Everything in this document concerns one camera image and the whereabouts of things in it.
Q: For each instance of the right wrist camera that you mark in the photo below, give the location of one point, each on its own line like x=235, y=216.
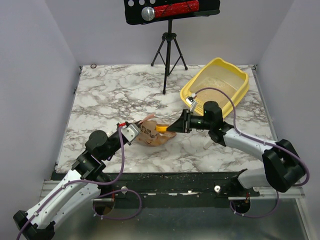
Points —
x=192, y=102

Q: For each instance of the yellow litter scoop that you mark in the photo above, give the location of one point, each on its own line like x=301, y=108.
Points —
x=161, y=128

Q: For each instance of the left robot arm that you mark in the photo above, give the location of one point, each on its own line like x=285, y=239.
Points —
x=81, y=184

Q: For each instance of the aluminium rail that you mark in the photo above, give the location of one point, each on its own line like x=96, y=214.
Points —
x=264, y=193

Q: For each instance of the red handled microphone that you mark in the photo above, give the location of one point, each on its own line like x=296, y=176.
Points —
x=150, y=13

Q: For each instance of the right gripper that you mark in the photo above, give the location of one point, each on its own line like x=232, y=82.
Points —
x=186, y=121

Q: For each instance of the white bag sealing clip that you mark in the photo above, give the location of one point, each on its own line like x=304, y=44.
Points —
x=207, y=145

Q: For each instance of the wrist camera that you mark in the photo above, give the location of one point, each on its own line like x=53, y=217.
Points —
x=192, y=102
x=129, y=131

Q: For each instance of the black tripod stand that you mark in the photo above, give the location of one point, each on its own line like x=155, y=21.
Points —
x=168, y=37

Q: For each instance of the yellow litter box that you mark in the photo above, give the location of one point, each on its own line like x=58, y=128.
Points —
x=216, y=77

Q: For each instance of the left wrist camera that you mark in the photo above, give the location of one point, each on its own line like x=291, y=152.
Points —
x=129, y=131

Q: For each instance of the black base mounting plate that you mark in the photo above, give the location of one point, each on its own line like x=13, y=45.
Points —
x=177, y=190

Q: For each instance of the pink cat litter bag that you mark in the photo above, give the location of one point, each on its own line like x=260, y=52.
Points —
x=149, y=136

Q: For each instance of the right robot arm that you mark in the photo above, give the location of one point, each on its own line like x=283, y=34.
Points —
x=281, y=169

